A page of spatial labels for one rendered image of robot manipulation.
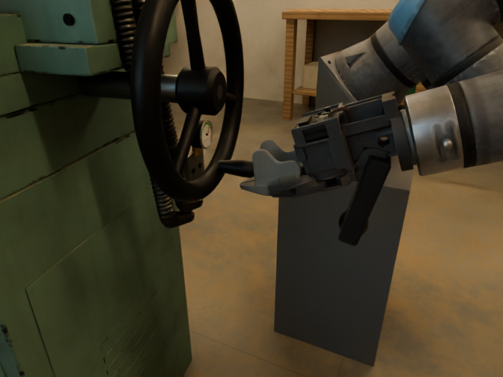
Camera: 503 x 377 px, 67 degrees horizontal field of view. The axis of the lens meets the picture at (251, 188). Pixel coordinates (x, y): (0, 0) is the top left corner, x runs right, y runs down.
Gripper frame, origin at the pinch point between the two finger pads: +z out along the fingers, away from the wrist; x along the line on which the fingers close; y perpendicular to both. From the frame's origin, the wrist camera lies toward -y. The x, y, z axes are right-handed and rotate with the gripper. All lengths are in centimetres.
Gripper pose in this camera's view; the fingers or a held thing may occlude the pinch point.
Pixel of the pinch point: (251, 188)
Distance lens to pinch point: 50.4
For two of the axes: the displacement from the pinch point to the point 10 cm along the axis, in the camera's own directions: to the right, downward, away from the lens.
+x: -2.9, 4.2, -8.6
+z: -9.0, 1.9, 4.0
